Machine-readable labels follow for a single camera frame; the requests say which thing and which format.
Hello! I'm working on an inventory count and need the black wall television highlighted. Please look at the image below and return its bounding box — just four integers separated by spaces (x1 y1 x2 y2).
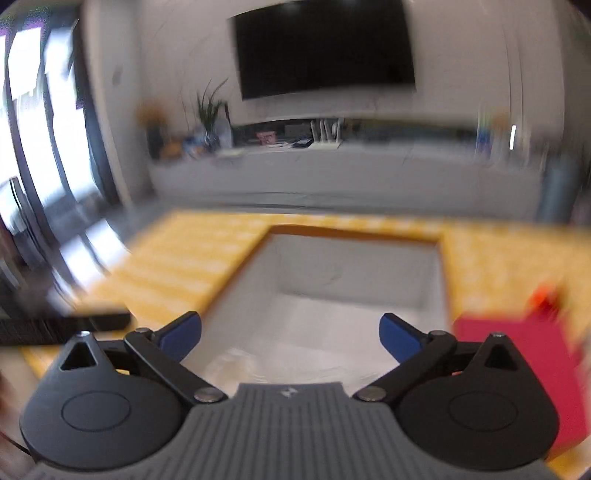
230 0 416 100

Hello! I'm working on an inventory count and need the white tv cabinet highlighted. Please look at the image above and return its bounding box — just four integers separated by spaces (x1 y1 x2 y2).
150 119 543 221

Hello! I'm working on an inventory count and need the small plant in vase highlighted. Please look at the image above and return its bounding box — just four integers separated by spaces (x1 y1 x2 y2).
197 79 232 153

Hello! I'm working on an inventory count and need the red box lid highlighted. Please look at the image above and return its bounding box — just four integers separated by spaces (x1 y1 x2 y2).
452 312 588 462

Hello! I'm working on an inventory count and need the orange storage box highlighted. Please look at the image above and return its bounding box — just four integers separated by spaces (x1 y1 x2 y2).
183 227 450 381

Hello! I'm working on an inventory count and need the yellow checkered tablecloth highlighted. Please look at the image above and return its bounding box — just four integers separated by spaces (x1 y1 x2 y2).
22 208 591 480

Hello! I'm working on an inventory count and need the white cloth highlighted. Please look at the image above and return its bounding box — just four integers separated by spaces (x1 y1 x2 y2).
201 345 398 396

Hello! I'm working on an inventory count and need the blue-grey trash bin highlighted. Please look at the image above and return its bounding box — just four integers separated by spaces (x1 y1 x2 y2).
536 163 581 225

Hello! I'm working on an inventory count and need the dried yellow flower vase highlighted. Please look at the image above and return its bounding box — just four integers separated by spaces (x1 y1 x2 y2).
135 102 168 160

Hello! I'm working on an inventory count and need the white wifi router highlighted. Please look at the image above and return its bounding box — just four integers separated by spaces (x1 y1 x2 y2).
310 118 342 150

